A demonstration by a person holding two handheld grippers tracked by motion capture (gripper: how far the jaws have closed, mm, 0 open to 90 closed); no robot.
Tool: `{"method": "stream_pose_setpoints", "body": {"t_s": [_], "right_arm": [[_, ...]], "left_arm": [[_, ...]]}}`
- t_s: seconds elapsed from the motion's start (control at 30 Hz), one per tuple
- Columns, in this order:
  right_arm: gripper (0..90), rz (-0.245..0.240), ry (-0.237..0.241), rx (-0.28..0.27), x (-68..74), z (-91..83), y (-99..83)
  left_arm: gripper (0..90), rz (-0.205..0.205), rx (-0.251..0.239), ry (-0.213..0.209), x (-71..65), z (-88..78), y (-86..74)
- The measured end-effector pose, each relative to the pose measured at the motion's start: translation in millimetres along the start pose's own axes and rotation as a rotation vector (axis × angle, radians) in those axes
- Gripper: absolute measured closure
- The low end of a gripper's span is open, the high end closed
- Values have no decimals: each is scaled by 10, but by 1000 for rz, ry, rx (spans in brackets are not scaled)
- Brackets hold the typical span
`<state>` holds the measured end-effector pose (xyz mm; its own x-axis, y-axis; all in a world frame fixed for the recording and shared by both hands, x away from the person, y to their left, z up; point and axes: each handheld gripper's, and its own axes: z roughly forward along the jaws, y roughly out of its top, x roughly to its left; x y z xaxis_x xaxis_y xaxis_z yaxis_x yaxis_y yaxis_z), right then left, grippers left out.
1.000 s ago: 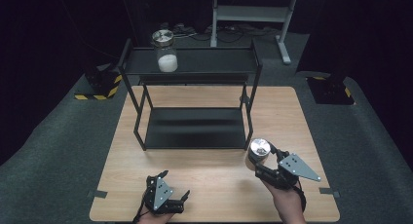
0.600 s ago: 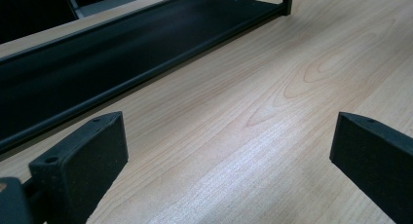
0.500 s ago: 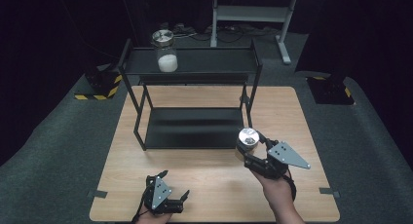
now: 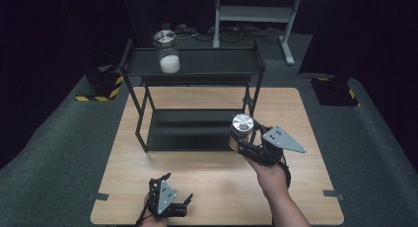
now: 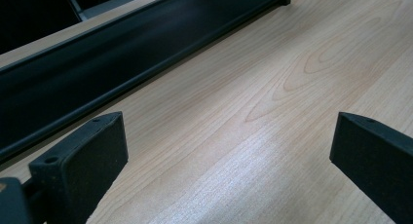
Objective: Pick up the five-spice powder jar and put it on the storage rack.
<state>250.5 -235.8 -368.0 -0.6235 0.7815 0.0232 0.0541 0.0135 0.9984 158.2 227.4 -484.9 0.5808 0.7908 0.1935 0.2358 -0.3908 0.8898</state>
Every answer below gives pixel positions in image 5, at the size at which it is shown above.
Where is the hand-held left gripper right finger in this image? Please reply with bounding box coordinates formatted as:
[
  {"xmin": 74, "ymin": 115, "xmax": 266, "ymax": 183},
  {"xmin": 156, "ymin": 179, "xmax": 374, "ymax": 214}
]
[{"xmin": 328, "ymin": 111, "xmax": 413, "ymax": 224}]

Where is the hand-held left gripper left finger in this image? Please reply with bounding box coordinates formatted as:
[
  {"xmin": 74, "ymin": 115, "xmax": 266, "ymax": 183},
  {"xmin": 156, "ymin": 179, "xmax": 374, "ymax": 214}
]
[{"xmin": 28, "ymin": 111, "xmax": 130, "ymax": 224}]

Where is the black two-tier metal shelf rack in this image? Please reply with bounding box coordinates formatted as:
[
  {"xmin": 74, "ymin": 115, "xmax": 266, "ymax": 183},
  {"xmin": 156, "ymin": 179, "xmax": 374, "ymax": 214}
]
[{"xmin": 0, "ymin": 0, "xmax": 292, "ymax": 164}]

